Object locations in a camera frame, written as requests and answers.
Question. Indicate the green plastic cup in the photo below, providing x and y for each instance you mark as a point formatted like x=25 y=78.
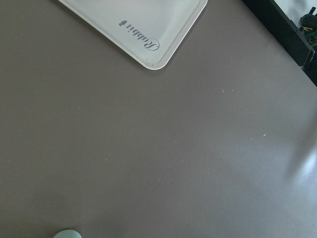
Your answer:
x=67 y=234

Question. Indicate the white rabbit tray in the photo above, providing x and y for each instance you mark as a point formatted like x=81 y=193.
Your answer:
x=150 y=31

